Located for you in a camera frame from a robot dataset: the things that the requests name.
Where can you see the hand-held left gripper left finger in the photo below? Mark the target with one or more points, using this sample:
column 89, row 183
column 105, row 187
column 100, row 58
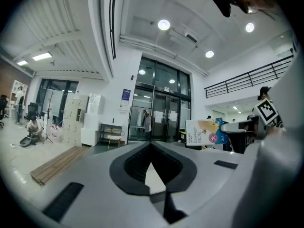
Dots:
column 95, row 193

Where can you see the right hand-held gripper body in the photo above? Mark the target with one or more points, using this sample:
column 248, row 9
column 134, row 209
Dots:
column 266, row 111

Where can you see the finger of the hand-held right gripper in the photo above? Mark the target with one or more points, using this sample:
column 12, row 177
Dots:
column 235, row 127

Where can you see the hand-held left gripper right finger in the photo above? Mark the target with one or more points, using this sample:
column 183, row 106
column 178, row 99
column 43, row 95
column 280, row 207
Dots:
column 206, row 174

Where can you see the white bandages box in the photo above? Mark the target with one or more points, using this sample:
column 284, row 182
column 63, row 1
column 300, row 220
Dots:
column 202, row 133

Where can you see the black balcony railing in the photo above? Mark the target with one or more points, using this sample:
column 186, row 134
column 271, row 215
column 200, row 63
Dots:
column 247, row 79

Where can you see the wooden floor platform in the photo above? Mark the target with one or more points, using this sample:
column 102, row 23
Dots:
column 59, row 163

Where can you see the black low shelf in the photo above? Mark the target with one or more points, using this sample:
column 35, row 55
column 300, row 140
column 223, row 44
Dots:
column 110, row 131

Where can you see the white storage cabinet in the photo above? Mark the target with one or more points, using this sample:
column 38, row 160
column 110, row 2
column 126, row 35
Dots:
column 93, row 117

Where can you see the white locker cabinet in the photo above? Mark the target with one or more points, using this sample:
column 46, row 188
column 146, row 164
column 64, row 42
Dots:
column 72, row 120

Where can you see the black-framed glass door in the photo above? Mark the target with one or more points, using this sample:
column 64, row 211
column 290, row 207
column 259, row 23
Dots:
column 161, row 103

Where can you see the round ceiling light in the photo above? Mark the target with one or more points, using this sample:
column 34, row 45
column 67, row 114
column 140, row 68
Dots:
column 249, row 27
column 209, row 54
column 164, row 24

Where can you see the black clothes rack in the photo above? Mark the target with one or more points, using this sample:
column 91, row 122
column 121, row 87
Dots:
column 142, row 121

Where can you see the ceiling air conditioner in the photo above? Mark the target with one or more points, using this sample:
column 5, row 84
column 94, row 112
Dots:
column 187, row 35

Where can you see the black office chair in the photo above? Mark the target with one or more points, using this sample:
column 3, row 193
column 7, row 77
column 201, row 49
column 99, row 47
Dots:
column 32, row 110
column 2, row 109

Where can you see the white bookshelf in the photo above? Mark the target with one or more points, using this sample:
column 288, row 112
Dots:
column 17, row 89

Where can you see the rectangular ceiling light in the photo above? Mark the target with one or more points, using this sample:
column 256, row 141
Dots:
column 41, row 56
column 22, row 62

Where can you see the black ceiling track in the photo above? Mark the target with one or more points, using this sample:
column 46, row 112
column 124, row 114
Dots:
column 113, row 20

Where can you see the blue wall poster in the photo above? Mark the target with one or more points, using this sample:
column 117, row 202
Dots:
column 126, row 95

